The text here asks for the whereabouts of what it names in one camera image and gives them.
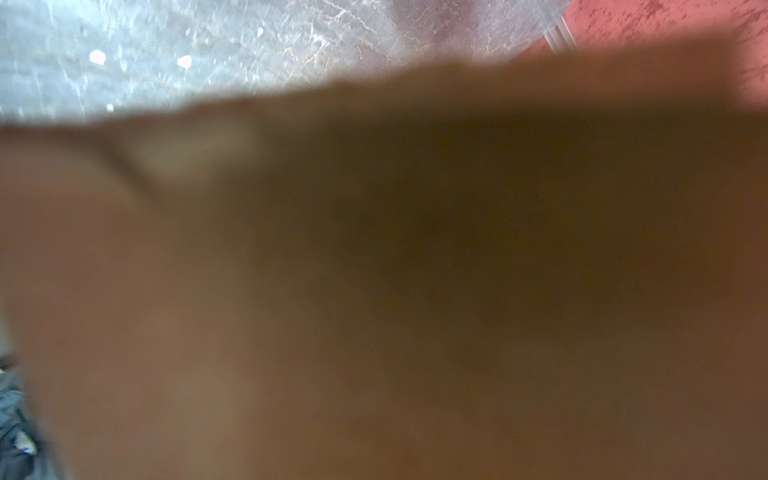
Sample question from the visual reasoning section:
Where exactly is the brown cardboard box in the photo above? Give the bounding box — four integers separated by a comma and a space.
1, 35, 767, 479

